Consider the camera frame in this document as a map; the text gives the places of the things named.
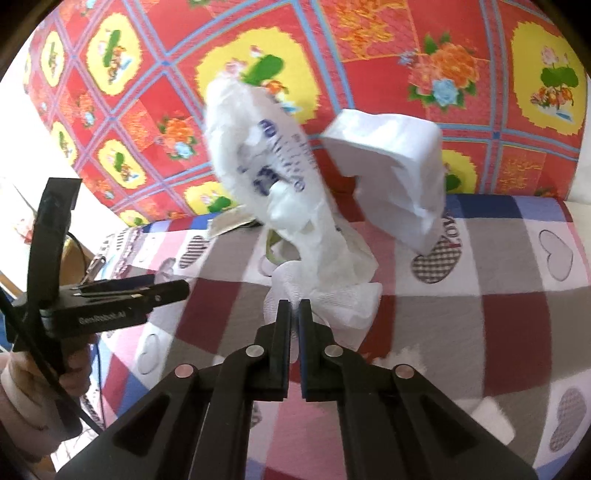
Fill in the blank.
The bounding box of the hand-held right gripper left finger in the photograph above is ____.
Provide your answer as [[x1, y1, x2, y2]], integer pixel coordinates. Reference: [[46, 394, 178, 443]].
[[55, 299, 293, 480]]

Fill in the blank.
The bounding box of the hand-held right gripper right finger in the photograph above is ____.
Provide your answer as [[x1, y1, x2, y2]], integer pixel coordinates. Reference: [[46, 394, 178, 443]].
[[298, 299, 539, 480]]

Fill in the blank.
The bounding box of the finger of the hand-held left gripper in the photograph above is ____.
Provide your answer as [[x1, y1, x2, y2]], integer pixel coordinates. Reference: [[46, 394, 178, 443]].
[[83, 275, 158, 292], [60, 279, 191, 308]]

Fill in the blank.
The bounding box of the white paper tissue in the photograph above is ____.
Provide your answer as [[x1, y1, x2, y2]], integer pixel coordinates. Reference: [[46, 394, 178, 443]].
[[262, 231, 385, 343]]

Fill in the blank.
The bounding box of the pile of white tissues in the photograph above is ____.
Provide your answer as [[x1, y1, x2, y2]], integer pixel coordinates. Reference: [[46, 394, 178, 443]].
[[203, 76, 352, 259]]

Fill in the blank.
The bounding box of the white plastic tray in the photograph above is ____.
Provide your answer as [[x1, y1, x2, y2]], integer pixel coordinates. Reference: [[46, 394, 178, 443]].
[[320, 109, 448, 256]]

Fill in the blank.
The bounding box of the person's left forearm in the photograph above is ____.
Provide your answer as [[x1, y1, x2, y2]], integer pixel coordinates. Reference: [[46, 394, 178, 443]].
[[0, 360, 63, 464]]

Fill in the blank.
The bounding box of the person's left hand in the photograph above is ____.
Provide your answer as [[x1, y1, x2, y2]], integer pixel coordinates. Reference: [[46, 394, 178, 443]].
[[4, 344, 95, 416]]

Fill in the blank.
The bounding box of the metal spring clip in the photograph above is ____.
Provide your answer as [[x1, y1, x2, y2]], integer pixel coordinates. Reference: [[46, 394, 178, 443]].
[[80, 255, 108, 286]]

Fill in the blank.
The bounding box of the tan cardboard scrap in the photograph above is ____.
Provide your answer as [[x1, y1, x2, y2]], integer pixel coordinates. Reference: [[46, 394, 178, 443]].
[[207, 215, 262, 237]]

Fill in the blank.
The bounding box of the green ribbon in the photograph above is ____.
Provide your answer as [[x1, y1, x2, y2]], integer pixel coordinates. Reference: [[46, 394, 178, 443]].
[[264, 230, 288, 267]]

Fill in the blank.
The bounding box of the white fluffy tuft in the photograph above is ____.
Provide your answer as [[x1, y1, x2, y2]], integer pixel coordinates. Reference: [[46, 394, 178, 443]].
[[374, 346, 428, 370]]

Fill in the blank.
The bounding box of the checkered heart blanket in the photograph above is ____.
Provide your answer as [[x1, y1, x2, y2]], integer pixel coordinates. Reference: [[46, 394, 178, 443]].
[[81, 194, 591, 480]]

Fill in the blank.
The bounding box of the black cable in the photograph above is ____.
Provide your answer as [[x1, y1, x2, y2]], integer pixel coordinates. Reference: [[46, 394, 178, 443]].
[[0, 290, 106, 435]]

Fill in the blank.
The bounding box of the red floral wall cloth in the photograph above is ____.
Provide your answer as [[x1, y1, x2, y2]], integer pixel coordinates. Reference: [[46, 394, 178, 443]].
[[22, 0, 591, 228]]

